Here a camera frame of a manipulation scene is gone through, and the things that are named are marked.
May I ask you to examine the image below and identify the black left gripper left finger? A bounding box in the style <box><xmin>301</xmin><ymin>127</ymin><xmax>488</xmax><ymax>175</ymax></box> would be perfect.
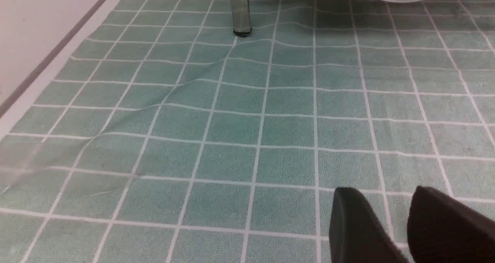
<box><xmin>329</xmin><ymin>187</ymin><xmax>408</xmax><ymax>263</ymax></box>

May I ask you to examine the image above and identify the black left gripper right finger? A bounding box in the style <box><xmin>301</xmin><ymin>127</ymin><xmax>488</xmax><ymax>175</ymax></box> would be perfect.
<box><xmin>407</xmin><ymin>186</ymin><xmax>495</xmax><ymax>263</ymax></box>

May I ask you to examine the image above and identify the stainless steel shoe rack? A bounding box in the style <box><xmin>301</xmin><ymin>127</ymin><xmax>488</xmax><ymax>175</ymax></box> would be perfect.
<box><xmin>230</xmin><ymin>0</ymin><xmax>252</xmax><ymax>38</ymax></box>

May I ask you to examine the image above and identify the green checkered floor cloth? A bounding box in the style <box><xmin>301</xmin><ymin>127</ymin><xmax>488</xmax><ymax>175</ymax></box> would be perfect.
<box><xmin>1</xmin><ymin>0</ymin><xmax>494</xmax><ymax>263</ymax></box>

